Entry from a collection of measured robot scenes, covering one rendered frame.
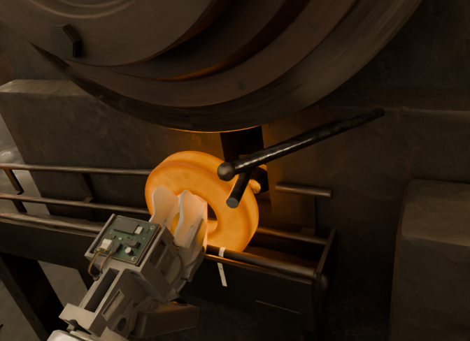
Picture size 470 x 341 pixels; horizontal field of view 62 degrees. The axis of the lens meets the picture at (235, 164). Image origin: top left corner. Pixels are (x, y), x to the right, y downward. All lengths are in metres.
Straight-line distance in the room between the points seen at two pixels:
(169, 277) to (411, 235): 0.24
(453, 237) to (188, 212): 0.26
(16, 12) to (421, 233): 0.37
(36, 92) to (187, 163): 0.33
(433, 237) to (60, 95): 0.54
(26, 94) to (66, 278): 1.08
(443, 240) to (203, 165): 0.26
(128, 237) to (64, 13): 0.21
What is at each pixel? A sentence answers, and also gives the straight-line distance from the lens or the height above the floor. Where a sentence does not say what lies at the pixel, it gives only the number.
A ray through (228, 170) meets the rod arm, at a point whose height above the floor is 0.90.
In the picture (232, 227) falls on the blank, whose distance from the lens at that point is 0.49.
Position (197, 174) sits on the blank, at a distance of 0.46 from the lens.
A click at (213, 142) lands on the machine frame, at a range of 0.52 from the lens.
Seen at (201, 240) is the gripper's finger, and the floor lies 0.75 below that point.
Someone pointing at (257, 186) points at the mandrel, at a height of 0.74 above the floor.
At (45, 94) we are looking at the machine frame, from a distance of 0.69.
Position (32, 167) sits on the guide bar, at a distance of 0.81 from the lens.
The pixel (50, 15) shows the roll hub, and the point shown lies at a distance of 0.32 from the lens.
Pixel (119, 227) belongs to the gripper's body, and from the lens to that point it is 0.42.
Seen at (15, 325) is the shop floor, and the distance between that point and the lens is 1.64.
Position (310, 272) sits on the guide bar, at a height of 0.71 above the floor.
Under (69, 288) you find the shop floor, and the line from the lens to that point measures 1.65.
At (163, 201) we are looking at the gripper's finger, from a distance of 0.47.
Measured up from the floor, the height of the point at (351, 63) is 0.95.
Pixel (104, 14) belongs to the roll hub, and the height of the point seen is 1.01.
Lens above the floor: 1.05
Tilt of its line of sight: 31 degrees down
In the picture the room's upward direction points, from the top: 10 degrees counter-clockwise
